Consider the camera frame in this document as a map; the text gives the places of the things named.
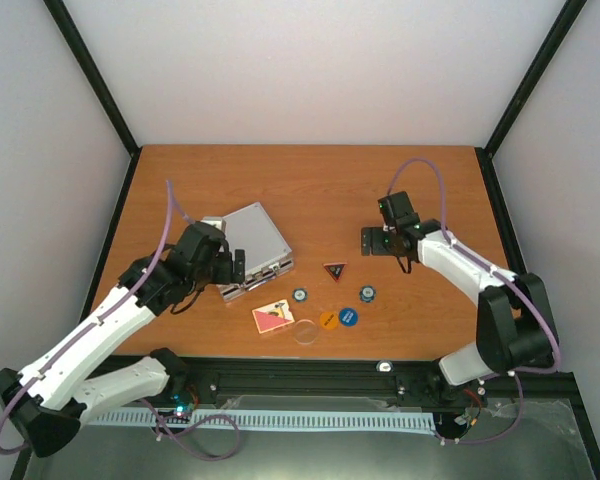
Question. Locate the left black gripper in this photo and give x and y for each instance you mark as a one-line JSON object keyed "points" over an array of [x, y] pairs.
{"points": [[227, 274]]}

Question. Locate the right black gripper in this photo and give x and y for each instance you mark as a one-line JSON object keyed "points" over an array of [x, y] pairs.
{"points": [[374, 235]]}

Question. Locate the aluminium poker case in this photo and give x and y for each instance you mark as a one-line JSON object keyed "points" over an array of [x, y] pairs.
{"points": [[268, 255]]}

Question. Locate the triangular all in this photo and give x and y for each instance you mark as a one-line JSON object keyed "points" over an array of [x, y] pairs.
{"points": [[335, 270]]}

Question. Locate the blue green chip stack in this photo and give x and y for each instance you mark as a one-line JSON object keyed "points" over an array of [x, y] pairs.
{"points": [[367, 294]]}

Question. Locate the pink yellow card deck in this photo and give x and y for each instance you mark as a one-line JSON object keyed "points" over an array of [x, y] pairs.
{"points": [[273, 316]]}

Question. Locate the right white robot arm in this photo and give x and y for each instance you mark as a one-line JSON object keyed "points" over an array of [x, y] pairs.
{"points": [[515, 329]]}

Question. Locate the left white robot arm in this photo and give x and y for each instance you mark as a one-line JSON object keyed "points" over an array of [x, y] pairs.
{"points": [[51, 399]]}

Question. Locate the blue small blind button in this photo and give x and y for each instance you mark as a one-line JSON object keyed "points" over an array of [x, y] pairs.
{"points": [[348, 317]]}

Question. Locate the orange big blind button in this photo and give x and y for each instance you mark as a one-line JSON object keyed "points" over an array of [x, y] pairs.
{"points": [[329, 320]]}

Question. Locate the clear round dealer button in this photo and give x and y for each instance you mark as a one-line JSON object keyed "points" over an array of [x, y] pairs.
{"points": [[305, 332]]}

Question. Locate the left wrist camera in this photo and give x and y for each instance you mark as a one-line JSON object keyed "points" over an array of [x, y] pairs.
{"points": [[216, 222]]}

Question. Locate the light blue cable duct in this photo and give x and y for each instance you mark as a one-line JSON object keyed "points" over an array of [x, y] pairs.
{"points": [[306, 421]]}

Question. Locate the black aluminium frame rail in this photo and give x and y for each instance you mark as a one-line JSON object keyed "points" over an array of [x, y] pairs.
{"points": [[410, 384]]}

